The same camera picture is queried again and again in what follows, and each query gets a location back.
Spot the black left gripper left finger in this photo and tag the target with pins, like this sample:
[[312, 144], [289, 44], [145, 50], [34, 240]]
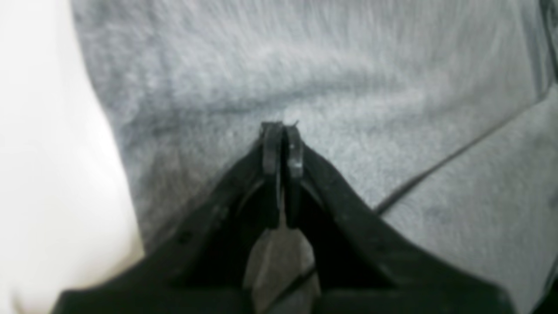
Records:
[[200, 269]]

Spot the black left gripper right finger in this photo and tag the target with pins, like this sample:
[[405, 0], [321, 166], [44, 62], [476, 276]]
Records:
[[364, 265]]

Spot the grey t-shirt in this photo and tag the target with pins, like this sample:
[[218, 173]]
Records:
[[462, 91]]

